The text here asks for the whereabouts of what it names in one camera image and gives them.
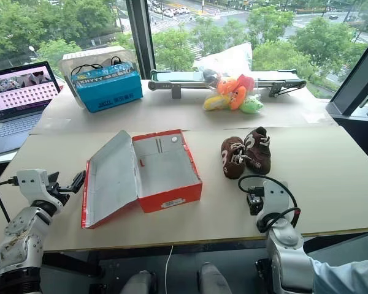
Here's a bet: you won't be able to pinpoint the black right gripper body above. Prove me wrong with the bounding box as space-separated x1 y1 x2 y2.
247 186 265 216

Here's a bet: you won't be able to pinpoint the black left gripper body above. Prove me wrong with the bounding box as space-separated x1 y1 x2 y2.
47 184 72 205

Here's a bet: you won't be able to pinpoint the brown toddler shoe white laces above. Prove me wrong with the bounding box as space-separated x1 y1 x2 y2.
220 137 248 179
243 127 272 176

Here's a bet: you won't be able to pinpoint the red shoe box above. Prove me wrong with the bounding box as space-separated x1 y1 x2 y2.
80 129 203 230

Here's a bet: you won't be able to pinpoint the grey open laptop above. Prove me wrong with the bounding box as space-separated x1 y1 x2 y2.
0 61 62 158

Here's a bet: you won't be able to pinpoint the grey rounded shape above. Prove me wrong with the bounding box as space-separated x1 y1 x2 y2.
125 269 157 294
197 262 229 294

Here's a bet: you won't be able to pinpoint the green plush toy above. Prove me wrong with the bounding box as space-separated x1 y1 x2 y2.
239 96 265 115

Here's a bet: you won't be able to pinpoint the blue cardboard box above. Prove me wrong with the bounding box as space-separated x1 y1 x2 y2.
70 62 143 113

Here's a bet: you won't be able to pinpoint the orange carrot plush toy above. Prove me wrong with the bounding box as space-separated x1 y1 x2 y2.
229 86 248 111

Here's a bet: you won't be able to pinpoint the yellow plush toy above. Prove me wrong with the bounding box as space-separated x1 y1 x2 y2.
202 94 231 111

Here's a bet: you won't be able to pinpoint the clear plastic storage bin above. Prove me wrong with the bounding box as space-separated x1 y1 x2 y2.
58 45 139 108

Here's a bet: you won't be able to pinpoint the light blue fabric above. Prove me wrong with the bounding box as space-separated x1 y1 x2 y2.
309 256 368 294

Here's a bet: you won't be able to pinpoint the red plush toy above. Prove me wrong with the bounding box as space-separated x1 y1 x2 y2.
237 74 256 91

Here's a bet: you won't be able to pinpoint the dark plush toy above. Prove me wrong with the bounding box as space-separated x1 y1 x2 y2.
202 69 219 86

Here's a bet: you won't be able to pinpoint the small conveyor belt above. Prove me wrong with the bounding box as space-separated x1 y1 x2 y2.
147 69 308 100

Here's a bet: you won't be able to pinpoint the clear plastic bag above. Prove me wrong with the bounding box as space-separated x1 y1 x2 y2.
192 42 265 117

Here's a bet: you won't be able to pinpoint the dark window pillar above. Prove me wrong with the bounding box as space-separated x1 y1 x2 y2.
125 0 157 81

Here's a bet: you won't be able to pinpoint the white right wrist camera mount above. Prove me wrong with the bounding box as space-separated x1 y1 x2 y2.
257 180 291 225

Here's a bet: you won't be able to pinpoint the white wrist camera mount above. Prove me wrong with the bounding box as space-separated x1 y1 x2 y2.
16 168 64 208
257 180 291 225

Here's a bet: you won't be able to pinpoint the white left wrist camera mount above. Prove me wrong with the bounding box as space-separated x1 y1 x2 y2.
16 168 64 208

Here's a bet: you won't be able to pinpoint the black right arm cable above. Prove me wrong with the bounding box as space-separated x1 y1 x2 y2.
237 175 302 234

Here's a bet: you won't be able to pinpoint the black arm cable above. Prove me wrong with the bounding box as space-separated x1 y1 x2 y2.
237 175 302 234
0 178 19 224

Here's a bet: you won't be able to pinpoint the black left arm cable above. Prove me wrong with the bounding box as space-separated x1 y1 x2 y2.
0 178 19 224

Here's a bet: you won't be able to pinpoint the black metal bracket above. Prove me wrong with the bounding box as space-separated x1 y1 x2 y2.
255 258 274 289

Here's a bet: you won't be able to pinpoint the thin white cable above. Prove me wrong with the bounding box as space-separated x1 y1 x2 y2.
165 244 175 294

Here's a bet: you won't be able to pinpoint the black cable in bin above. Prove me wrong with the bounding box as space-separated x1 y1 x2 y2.
71 56 123 76

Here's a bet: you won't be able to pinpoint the dark slanted window frame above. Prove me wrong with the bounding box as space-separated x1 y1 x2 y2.
324 29 368 118

